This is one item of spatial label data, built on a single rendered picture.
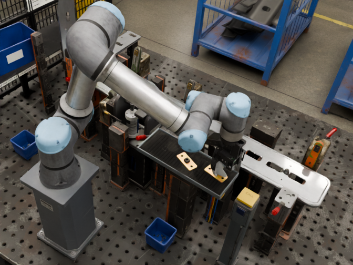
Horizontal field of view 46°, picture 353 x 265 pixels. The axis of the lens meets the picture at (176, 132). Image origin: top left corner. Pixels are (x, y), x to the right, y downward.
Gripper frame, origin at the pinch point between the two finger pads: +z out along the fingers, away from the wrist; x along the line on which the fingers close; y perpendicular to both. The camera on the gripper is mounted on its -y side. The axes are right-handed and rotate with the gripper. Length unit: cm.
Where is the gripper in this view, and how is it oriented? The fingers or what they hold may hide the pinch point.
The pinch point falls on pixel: (217, 170)
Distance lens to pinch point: 151.2
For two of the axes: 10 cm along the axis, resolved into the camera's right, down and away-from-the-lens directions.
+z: -0.8, 7.0, 7.1
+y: 7.3, 5.2, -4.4
